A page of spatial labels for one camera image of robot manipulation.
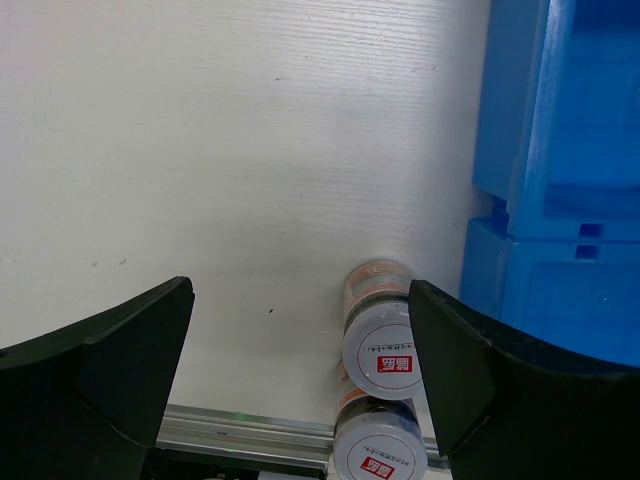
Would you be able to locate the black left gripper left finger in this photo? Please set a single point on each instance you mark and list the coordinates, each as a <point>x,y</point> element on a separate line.
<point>86,401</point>

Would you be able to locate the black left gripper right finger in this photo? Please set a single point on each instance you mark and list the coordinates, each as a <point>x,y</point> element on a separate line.
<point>506,405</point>

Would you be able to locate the red label spice jar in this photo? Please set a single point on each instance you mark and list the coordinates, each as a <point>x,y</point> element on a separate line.
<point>375,438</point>
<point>378,348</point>

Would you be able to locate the blue bin near compartment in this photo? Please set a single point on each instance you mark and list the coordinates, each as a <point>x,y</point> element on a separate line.
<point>582,296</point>

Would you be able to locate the blue bin compartment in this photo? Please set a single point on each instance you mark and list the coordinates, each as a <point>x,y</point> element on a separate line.
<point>557,142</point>
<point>582,296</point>

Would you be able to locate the blue bin middle compartment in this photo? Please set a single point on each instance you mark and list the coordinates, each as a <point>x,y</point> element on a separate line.
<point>557,142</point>

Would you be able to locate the aluminium table frame rail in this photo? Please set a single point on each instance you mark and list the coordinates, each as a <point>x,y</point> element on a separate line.
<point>267,441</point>

